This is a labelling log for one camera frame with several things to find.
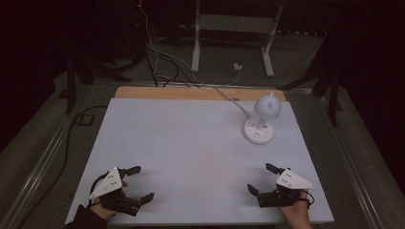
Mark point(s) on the black square floor frame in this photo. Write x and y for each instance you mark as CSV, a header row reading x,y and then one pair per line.
x,y
86,119

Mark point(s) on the person's left hand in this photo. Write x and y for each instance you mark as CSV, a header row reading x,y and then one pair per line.
x,y
102,209

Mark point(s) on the person's right hand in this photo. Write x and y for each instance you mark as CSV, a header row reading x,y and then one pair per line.
x,y
296,213

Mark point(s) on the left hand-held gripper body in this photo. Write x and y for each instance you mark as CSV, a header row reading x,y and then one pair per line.
x,y
111,184

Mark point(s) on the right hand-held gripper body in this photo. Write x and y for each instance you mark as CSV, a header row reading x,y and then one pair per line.
x,y
291,182

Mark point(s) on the white desk lamp socket base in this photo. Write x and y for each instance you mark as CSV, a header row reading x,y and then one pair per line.
x,y
263,122

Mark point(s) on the aluminium rail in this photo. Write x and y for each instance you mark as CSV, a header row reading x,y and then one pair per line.
x,y
41,159
350,165

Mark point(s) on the white plug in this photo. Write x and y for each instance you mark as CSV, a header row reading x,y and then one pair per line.
x,y
238,66

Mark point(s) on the white metal stand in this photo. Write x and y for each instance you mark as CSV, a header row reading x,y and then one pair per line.
x,y
234,23

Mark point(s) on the black stand leg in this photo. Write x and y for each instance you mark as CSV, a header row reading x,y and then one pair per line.
x,y
333,98
71,86

